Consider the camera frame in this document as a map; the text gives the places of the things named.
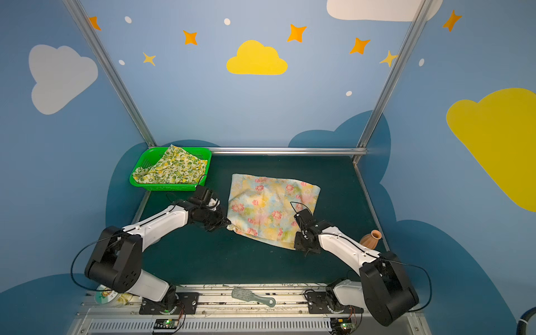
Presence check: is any green plastic basket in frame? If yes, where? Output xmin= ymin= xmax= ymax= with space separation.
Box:
xmin=129 ymin=145 xmax=212 ymax=192

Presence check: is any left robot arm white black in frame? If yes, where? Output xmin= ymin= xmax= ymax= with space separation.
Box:
xmin=81 ymin=198 xmax=230 ymax=310

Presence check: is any controller circuit board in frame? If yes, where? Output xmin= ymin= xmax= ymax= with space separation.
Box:
xmin=330 ymin=318 xmax=355 ymax=335
xmin=152 ymin=318 xmax=180 ymax=334

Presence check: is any left controller circuit board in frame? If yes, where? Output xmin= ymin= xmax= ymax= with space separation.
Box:
xmin=152 ymin=318 xmax=180 ymax=334

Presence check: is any green lemon print skirt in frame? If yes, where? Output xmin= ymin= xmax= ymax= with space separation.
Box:
xmin=132 ymin=145 xmax=208 ymax=184

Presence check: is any green hair brush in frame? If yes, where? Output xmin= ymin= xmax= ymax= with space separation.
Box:
xmin=231 ymin=287 xmax=276 ymax=308

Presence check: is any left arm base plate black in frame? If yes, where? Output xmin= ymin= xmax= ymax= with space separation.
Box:
xmin=139 ymin=292 xmax=200 ymax=315

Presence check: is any round clear jar green lid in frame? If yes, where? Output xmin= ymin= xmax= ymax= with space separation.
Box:
xmin=95 ymin=288 xmax=133 ymax=307

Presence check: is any terracotta ribbed vase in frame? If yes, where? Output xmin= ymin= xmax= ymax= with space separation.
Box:
xmin=360 ymin=230 xmax=382 ymax=250

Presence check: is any aluminium rail base frame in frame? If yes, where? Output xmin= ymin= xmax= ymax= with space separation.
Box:
xmin=68 ymin=283 xmax=431 ymax=334

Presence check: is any black hose at corner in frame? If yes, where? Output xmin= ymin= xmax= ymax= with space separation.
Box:
xmin=516 ymin=306 xmax=536 ymax=335

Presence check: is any right controller circuit board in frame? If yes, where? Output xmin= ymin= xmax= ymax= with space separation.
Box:
xmin=330 ymin=318 xmax=355 ymax=335

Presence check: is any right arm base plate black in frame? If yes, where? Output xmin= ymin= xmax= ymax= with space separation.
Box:
xmin=304 ymin=290 xmax=364 ymax=314

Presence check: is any pastel floral skirt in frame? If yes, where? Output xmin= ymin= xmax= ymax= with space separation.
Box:
xmin=227 ymin=174 xmax=321 ymax=250

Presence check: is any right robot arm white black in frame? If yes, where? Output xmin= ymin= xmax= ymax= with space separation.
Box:
xmin=294 ymin=223 xmax=432 ymax=327

